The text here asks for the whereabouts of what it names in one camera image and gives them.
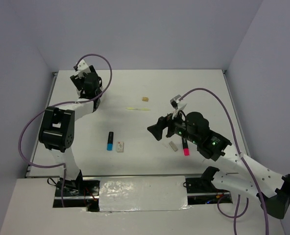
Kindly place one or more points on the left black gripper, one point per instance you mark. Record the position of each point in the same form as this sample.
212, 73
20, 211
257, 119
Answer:
77, 82

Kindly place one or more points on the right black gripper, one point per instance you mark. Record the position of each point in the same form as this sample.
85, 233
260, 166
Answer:
157, 129

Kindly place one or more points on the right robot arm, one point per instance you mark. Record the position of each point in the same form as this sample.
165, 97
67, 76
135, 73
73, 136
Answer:
234, 171

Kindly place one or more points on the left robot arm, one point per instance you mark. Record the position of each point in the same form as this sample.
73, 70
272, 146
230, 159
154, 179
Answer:
58, 124

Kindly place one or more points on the grey white eraser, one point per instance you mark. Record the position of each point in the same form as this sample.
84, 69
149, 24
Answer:
173, 146

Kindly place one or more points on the black pink highlighter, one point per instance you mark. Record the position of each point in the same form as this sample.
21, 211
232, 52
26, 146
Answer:
186, 150

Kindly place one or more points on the thin yellow highlighter pen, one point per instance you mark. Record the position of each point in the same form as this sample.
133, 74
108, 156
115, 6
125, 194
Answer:
138, 109

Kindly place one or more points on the black blue highlighter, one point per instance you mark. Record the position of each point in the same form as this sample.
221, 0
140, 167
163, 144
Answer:
110, 141

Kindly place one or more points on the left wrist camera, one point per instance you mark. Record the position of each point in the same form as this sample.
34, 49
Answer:
82, 68

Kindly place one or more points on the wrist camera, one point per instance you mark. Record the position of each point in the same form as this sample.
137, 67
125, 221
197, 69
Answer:
82, 68
178, 104

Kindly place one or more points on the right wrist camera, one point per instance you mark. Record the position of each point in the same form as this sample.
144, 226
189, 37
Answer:
178, 104

